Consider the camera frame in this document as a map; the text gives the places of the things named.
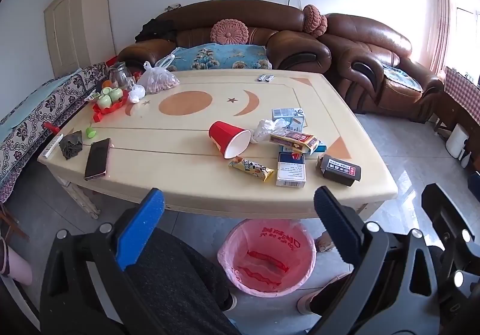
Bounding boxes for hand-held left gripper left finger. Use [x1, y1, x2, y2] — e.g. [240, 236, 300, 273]
[39, 188, 166, 335]

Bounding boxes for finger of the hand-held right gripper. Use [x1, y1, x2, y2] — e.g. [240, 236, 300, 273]
[421, 183, 480, 321]

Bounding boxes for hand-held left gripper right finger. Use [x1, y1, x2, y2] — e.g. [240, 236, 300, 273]
[311, 186, 447, 335]

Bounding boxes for black box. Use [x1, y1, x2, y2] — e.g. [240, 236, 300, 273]
[317, 154, 362, 187]

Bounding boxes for pink trash bin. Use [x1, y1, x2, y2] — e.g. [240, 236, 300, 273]
[217, 219, 316, 298]

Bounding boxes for red and yellow box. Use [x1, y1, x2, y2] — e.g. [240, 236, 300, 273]
[270, 128, 320, 156]

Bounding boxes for yellow snack wrapper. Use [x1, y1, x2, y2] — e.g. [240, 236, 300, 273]
[229, 156, 275, 183]

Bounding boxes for clear plastic wrap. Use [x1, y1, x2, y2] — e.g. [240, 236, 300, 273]
[250, 118, 287, 144]

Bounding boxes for red paper cup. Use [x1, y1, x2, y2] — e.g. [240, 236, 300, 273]
[208, 121, 251, 159]

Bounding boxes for person's left leg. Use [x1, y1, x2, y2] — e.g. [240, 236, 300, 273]
[124, 228, 233, 335]

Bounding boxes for person's leg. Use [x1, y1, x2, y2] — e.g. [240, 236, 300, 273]
[307, 271, 357, 317]
[124, 228, 233, 335]

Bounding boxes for blue and white box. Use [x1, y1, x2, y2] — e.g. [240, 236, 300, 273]
[276, 151, 306, 187]

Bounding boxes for person's right leg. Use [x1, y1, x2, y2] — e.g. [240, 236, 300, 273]
[307, 271, 357, 317]

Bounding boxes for light blue medicine box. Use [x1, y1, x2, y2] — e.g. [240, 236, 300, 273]
[278, 140, 328, 159]

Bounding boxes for black smartphone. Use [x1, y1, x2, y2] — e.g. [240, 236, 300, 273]
[84, 138, 112, 181]

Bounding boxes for brown wooden cabinet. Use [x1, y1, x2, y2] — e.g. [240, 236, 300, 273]
[433, 91, 469, 133]

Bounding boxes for dark crumpled cloth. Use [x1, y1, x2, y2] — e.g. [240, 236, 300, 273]
[59, 130, 83, 160]

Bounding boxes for red tea tray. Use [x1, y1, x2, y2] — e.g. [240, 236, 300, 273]
[91, 91, 130, 122]

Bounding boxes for white remote control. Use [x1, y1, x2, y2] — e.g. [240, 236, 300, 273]
[42, 133, 64, 159]

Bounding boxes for small milk carton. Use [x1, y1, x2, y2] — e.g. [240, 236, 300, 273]
[271, 107, 305, 133]

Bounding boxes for red checkered tablecloth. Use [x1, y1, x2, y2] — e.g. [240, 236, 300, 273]
[444, 66, 480, 114]

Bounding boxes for small white plastic bag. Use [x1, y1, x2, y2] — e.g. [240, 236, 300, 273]
[128, 85, 146, 103]

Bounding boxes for blue armchair seat cloth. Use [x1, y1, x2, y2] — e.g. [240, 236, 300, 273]
[382, 64, 424, 93]

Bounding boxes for plastic bag of nuts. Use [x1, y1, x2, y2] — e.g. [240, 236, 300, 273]
[142, 54, 181, 96]

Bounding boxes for glass jar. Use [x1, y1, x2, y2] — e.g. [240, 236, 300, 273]
[108, 62, 136, 90]

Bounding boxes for floral patterned blanket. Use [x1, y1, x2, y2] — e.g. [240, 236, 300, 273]
[0, 63, 109, 204]

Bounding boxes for window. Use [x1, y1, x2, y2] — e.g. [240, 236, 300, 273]
[450, 0, 480, 77]

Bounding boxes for blue floral cushion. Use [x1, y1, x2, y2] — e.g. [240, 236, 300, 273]
[155, 43, 273, 71]

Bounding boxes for brown leather armchair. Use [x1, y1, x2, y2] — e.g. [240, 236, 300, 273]
[320, 13, 445, 124]

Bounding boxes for dark clothes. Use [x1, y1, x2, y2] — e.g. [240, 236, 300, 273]
[134, 17, 177, 44]

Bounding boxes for pink curtain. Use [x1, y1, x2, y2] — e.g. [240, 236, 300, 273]
[429, 0, 456, 75]

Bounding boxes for pink round cushion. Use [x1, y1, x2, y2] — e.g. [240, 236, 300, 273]
[210, 19, 250, 45]
[302, 4, 328, 39]

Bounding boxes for cream wardrobe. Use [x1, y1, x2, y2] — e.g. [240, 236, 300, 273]
[44, 0, 116, 78]

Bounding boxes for brown leather sofa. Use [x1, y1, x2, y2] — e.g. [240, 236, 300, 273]
[117, 1, 332, 73]

